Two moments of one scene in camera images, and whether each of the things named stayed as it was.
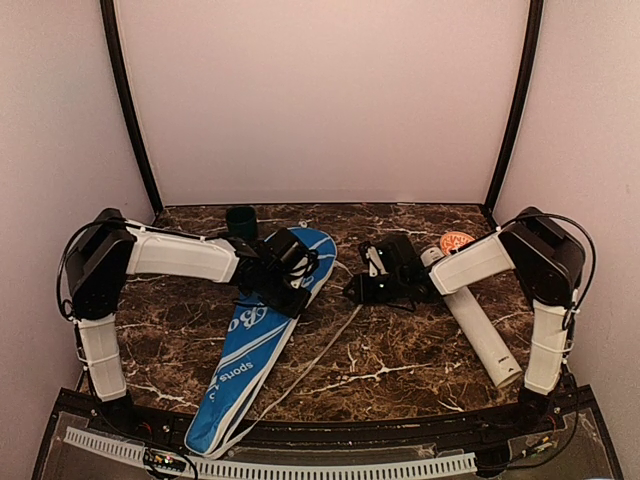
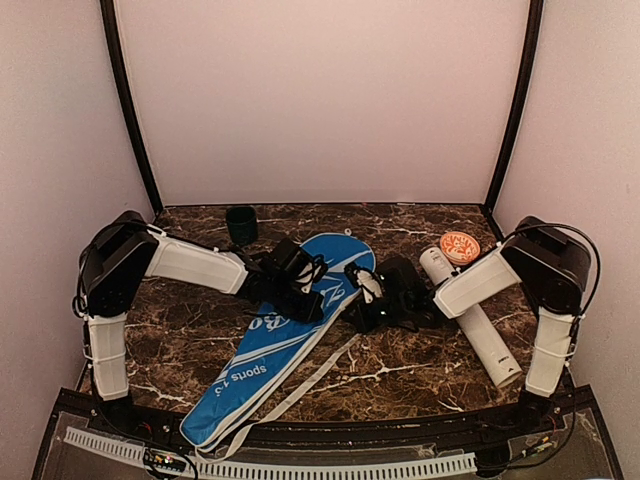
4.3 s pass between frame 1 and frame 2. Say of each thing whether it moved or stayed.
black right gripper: moved
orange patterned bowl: stayed
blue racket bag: moved
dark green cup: stayed
